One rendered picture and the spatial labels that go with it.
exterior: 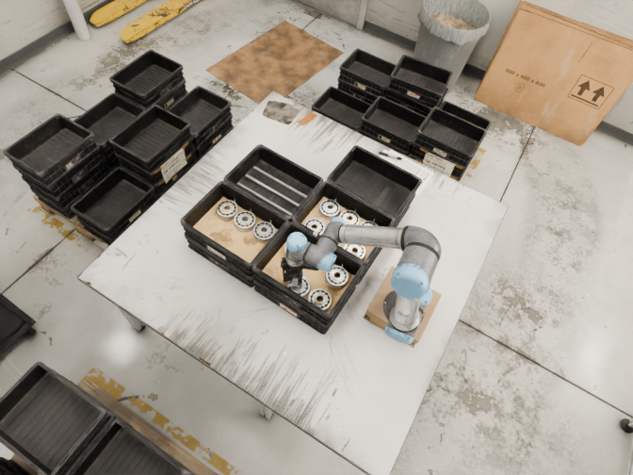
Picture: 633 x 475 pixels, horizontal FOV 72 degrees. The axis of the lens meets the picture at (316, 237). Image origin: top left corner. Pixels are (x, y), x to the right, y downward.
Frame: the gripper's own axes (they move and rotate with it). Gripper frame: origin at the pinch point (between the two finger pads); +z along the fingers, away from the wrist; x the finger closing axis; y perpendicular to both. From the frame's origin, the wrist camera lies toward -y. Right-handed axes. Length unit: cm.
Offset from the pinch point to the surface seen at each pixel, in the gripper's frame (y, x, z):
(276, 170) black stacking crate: -3, -66, 2
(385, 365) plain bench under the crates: -32, 40, 15
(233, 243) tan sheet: 25.1, -25.0, 2.1
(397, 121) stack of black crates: -106, -137, 47
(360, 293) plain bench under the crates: -30.5, 5.0, 15.0
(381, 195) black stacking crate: -53, -41, 2
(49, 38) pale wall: 155, -310, 79
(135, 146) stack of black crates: 75, -127, 36
